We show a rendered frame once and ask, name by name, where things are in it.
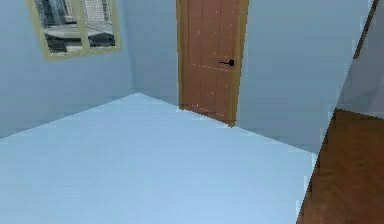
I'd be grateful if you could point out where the brown wooden room door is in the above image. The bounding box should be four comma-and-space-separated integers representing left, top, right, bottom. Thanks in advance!
175, 0, 250, 128

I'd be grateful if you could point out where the tan framed window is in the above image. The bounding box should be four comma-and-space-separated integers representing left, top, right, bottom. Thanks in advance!
25, 0, 123, 62

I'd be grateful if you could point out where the brown door frame edge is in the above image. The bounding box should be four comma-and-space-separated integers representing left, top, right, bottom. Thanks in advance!
353, 0, 380, 60

